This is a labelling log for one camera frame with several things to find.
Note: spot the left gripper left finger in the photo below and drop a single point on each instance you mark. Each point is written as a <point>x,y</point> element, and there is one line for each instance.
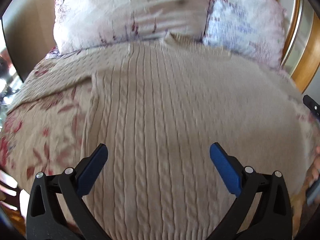
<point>45,218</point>

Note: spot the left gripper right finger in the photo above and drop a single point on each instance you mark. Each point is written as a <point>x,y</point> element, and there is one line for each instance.
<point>273,216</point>

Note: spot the beige cable-knit sweater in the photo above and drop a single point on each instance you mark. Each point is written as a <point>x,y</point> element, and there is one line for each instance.
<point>158,106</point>

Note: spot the right hand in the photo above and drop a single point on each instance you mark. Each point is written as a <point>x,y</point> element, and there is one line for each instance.
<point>312,174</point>

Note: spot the wooden headboard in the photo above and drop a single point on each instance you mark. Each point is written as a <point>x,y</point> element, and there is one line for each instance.
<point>301,50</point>

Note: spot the floral bedspread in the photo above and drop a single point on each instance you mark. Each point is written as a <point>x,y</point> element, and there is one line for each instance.
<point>44,127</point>

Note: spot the lavender print pillow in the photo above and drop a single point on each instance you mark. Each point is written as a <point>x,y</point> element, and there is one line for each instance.
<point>250,28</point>

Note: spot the pink floral pillow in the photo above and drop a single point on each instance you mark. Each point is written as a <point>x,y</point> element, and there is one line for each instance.
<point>82,24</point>

